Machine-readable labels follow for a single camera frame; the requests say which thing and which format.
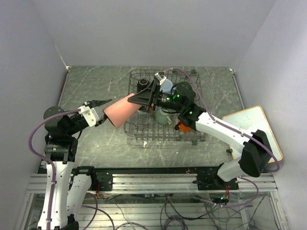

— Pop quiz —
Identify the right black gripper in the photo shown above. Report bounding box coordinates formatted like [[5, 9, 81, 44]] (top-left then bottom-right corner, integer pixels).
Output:
[[128, 80, 184, 113]]

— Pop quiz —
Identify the black mug white interior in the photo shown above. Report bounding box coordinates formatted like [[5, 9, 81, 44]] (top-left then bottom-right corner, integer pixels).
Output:
[[136, 78, 150, 96]]

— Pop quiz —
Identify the pink plastic tumbler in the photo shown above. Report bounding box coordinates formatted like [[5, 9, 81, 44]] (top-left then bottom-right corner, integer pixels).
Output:
[[104, 93, 141, 129]]

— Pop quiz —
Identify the light blue mug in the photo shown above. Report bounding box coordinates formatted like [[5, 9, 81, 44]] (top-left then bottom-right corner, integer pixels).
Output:
[[160, 79, 173, 94]]

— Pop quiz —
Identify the green ceramic mug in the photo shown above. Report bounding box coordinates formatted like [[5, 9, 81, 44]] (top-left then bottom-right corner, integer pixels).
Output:
[[155, 108, 172, 125]]

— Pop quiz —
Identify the orange mug black handle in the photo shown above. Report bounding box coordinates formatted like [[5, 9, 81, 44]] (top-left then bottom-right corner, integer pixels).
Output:
[[174, 121, 191, 132]]

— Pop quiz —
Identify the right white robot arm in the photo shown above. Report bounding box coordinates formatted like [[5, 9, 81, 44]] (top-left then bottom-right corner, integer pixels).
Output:
[[128, 80, 272, 190]]

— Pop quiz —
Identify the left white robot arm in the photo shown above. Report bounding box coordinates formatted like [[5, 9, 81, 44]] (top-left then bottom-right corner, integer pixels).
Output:
[[37, 100, 109, 230]]

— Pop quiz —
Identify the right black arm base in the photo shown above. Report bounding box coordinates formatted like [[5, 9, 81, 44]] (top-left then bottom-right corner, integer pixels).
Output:
[[192, 167, 239, 191]]

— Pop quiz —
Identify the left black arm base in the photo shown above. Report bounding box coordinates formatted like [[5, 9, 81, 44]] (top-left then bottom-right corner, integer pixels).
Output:
[[73, 166, 113, 191]]

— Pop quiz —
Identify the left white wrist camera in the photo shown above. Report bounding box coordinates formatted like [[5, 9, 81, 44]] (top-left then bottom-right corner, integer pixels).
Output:
[[78, 105, 103, 127]]

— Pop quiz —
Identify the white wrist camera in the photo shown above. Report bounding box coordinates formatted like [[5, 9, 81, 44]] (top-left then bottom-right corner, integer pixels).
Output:
[[154, 72, 166, 85], [78, 105, 103, 127]]

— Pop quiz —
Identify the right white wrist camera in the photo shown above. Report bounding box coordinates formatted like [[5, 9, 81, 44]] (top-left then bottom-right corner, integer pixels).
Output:
[[154, 72, 166, 85]]

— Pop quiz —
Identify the grey wire dish rack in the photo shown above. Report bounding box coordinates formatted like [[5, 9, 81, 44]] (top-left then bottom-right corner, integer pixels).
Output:
[[124, 69, 206, 145]]

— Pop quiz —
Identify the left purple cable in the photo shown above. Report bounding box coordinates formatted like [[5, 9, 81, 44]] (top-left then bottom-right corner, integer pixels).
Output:
[[28, 109, 82, 226]]

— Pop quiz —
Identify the purple cable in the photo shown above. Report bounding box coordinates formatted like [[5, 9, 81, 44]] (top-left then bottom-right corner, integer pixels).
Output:
[[28, 109, 82, 226], [163, 68, 281, 209]]

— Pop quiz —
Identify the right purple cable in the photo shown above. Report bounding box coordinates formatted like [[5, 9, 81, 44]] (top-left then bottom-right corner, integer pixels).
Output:
[[163, 68, 281, 209]]

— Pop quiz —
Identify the aluminium mounting rail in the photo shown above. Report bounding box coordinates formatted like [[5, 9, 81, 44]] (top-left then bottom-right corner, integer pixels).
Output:
[[25, 172, 279, 194]]

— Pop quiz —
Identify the whiteboard with wooden frame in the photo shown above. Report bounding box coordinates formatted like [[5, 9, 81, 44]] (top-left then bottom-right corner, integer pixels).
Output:
[[222, 105, 283, 163]]

